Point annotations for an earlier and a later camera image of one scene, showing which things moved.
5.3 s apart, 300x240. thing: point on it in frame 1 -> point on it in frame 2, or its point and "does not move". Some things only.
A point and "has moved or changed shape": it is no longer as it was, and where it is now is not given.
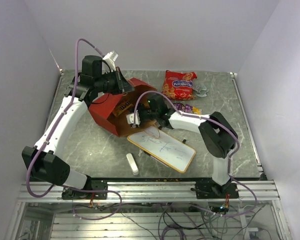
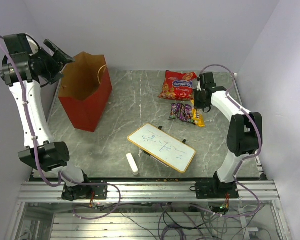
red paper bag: (112, 110) has moved or changed shape
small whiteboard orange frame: (165, 147) does not move
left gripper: (122, 84) -> (57, 67)
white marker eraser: (133, 165) does not move
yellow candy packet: (127, 105) -> (194, 114)
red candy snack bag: (179, 86) does not move
